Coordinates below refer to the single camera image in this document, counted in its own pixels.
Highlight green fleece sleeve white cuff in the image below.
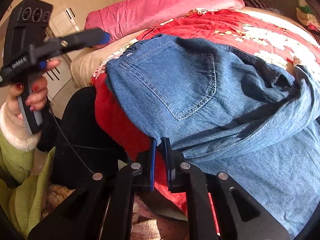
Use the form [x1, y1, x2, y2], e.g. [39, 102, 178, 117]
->
[1, 102, 55, 238]

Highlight left hand red nails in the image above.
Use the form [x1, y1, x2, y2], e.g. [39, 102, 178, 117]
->
[5, 59, 62, 120]

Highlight black trousers of person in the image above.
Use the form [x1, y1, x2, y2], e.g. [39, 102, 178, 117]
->
[37, 87, 127, 189]

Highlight red floral blanket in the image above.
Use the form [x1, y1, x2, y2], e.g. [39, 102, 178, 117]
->
[92, 10, 319, 238]

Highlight black thin cable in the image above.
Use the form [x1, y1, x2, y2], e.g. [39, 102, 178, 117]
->
[47, 100, 96, 175]

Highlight blue denim pants lace hem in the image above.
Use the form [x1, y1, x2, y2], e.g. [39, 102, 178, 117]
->
[106, 34, 319, 237]

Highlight stack of folded clothes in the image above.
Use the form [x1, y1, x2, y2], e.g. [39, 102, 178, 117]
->
[296, 5, 320, 33]

